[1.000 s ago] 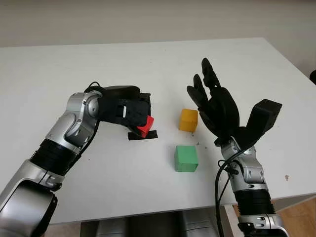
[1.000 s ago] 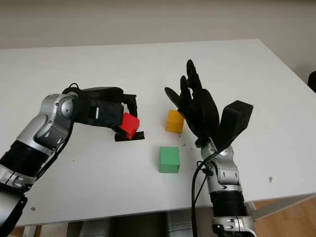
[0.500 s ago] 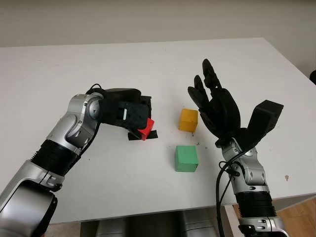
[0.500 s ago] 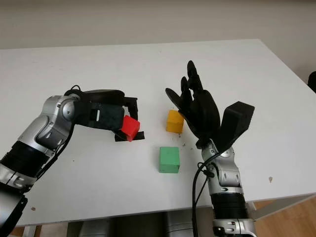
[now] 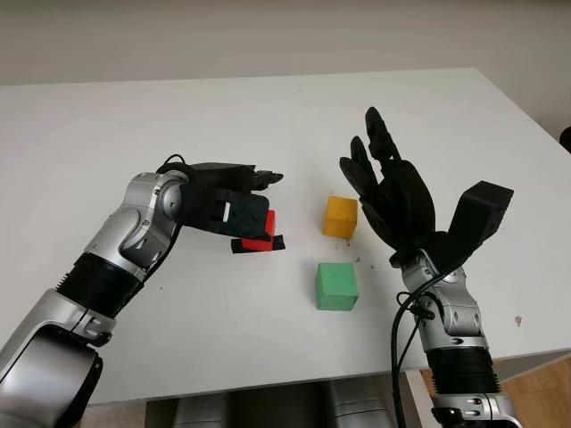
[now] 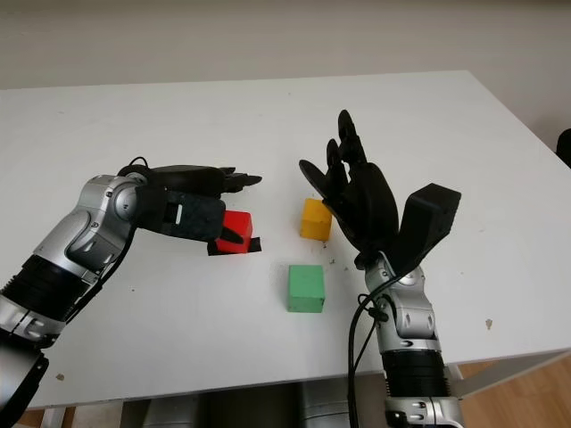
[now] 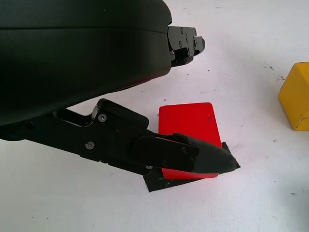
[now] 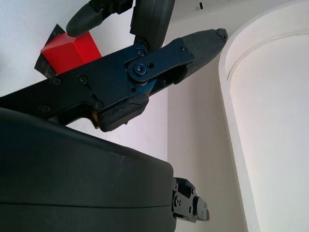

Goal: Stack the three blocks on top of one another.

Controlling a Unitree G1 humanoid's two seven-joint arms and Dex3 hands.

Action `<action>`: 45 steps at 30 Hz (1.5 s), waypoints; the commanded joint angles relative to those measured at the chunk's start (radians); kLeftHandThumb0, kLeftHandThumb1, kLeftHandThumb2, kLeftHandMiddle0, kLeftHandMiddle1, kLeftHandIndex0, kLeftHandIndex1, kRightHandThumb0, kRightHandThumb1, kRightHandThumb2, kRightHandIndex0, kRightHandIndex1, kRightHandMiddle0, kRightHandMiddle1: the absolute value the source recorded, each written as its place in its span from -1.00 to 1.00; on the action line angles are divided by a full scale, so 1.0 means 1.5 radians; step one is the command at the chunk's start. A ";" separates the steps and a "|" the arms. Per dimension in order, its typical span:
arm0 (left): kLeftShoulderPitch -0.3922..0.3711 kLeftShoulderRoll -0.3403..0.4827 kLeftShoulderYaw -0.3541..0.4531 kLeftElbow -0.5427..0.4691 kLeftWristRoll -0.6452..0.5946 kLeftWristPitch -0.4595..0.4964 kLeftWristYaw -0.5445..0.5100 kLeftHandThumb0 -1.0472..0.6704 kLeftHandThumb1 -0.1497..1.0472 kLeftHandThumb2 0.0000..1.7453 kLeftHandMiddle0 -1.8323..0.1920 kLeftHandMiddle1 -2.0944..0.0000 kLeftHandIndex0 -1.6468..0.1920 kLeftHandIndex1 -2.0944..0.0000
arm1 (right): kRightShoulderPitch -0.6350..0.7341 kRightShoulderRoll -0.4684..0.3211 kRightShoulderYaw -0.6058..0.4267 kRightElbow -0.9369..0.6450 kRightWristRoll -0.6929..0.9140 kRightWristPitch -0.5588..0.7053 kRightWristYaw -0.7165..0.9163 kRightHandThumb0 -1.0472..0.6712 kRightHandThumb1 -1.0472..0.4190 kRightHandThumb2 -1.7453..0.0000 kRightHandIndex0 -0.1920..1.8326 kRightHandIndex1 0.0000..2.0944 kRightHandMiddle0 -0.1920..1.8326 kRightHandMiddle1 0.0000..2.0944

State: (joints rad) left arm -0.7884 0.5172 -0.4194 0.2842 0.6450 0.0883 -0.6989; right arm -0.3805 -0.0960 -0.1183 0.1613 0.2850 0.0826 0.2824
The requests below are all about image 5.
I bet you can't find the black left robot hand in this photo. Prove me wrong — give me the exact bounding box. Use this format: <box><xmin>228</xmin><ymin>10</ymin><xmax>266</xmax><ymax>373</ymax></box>
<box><xmin>182</xmin><ymin>161</ymin><xmax>286</xmax><ymax>193</ymax></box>

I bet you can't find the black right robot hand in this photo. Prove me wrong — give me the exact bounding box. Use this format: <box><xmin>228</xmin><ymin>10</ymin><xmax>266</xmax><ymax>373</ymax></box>
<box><xmin>338</xmin><ymin>105</ymin><xmax>442</xmax><ymax>268</ymax></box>

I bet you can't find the yellow cube block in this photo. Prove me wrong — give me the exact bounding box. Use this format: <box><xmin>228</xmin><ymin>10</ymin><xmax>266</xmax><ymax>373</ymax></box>
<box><xmin>322</xmin><ymin>194</ymin><xmax>360</xmax><ymax>239</ymax></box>

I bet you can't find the red cube block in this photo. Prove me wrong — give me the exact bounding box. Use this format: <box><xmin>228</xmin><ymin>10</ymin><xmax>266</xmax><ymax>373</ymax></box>
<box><xmin>242</xmin><ymin>210</ymin><xmax>277</xmax><ymax>253</ymax></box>

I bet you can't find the green cube block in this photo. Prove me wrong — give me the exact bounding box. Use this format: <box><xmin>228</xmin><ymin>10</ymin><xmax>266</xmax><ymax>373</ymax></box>
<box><xmin>314</xmin><ymin>262</ymin><xmax>360</xmax><ymax>312</ymax></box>

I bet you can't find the grey table support panel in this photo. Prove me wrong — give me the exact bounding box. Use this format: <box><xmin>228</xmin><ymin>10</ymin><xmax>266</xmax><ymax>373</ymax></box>
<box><xmin>403</xmin><ymin>369</ymin><xmax>434</xmax><ymax>428</ymax></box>

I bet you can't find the grey right robot leg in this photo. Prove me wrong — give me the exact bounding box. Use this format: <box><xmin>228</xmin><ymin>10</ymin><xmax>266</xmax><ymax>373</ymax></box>
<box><xmin>328</xmin><ymin>377</ymin><xmax>394</xmax><ymax>428</ymax></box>

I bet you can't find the grey robot leg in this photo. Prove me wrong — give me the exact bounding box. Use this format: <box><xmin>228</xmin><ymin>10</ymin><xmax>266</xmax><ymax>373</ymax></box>
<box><xmin>172</xmin><ymin>391</ymin><xmax>229</xmax><ymax>428</ymax></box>
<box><xmin>328</xmin><ymin>377</ymin><xmax>394</xmax><ymax>428</ymax></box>

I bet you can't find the grey left robot leg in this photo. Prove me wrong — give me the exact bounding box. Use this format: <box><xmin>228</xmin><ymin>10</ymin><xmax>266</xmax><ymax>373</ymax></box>
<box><xmin>172</xmin><ymin>391</ymin><xmax>229</xmax><ymax>428</ymax></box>

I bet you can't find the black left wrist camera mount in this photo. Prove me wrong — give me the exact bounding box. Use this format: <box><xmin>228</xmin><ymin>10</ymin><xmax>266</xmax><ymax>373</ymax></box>
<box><xmin>179</xmin><ymin>184</ymin><xmax>273</xmax><ymax>244</ymax></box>

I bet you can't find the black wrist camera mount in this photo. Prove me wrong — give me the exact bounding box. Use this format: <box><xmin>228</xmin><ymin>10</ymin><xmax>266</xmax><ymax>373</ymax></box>
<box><xmin>179</xmin><ymin>184</ymin><xmax>273</xmax><ymax>244</ymax></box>
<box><xmin>438</xmin><ymin>180</ymin><xmax>515</xmax><ymax>278</ymax></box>

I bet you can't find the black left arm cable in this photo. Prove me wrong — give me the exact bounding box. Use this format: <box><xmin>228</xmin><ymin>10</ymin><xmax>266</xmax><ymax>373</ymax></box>
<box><xmin>159</xmin><ymin>153</ymin><xmax>189</xmax><ymax>174</ymax></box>

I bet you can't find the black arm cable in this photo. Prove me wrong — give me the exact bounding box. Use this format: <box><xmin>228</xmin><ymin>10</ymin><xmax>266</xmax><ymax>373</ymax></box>
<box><xmin>390</xmin><ymin>292</ymin><xmax>436</xmax><ymax>428</ymax></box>
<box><xmin>159</xmin><ymin>153</ymin><xmax>189</xmax><ymax>174</ymax></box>

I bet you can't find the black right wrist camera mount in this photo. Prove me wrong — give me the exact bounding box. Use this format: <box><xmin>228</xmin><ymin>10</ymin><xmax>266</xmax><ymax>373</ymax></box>
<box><xmin>438</xmin><ymin>180</ymin><xmax>515</xmax><ymax>278</ymax></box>

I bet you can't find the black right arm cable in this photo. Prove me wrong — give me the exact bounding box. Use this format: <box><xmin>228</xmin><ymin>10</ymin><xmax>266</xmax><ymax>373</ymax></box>
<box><xmin>390</xmin><ymin>292</ymin><xmax>436</xmax><ymax>428</ymax></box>

